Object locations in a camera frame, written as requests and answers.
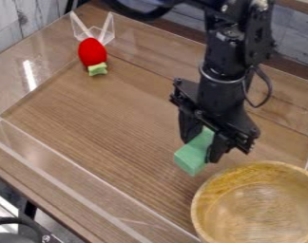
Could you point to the clear acrylic corner bracket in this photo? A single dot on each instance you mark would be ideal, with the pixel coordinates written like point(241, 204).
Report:
point(102, 34)

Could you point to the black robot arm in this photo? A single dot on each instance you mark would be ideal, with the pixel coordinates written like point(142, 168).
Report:
point(239, 42)

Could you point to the red plush strawberry toy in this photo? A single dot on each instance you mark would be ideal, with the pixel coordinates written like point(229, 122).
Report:
point(92, 56)

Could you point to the clear acrylic tray wall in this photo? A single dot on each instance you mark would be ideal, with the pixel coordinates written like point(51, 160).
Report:
point(100, 213)

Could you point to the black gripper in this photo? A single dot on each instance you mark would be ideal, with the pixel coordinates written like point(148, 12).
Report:
point(213, 104)

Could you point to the green foam block stick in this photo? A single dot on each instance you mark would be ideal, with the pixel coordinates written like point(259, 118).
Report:
point(190, 156)

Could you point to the brown wooden bowl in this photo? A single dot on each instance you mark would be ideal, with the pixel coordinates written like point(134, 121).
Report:
point(253, 204)

